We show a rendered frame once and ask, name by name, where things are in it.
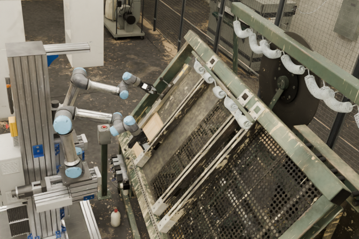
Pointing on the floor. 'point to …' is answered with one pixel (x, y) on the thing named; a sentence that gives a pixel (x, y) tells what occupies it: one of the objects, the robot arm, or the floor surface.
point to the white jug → (115, 218)
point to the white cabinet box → (84, 15)
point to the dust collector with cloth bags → (123, 4)
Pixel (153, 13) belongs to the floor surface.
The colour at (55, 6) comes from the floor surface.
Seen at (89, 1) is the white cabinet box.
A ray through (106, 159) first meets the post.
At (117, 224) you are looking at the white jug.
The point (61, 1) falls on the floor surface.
